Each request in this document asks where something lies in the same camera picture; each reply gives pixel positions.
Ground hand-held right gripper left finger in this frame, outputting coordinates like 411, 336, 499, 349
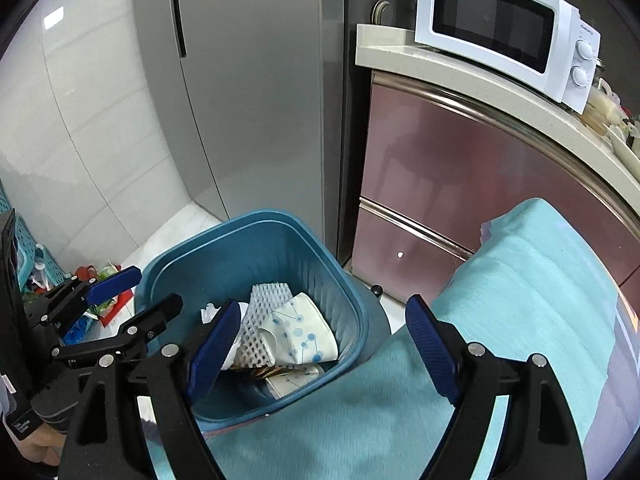
60, 299, 243, 480

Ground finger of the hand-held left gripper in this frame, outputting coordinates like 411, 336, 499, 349
50, 294, 184, 363
37, 266, 142, 333

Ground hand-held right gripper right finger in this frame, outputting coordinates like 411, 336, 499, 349
405, 294, 587, 480

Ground white foam fruit net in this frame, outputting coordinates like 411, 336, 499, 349
233, 282, 297, 369

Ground blue plastic trash bin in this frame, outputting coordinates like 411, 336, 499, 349
134, 210, 371, 423

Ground person's left hand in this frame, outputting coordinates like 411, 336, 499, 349
15, 422, 67, 468

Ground red snack package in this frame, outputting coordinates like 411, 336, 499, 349
75, 265, 134, 329

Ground teal plastic basket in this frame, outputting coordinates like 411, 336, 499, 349
0, 180, 69, 307

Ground blue snack packet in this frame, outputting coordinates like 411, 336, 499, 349
62, 316, 95, 347

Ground teal tablecloth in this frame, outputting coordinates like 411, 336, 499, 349
150, 197, 640, 480

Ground pink kitchen counter cabinet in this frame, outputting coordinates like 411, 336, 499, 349
337, 22, 640, 332

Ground grey refrigerator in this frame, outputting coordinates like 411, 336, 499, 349
131, 0, 347, 257

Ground kitchenware clutter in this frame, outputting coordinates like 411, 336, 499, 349
582, 55, 640, 133

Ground white microwave oven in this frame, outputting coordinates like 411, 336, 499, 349
414, 0, 601, 115

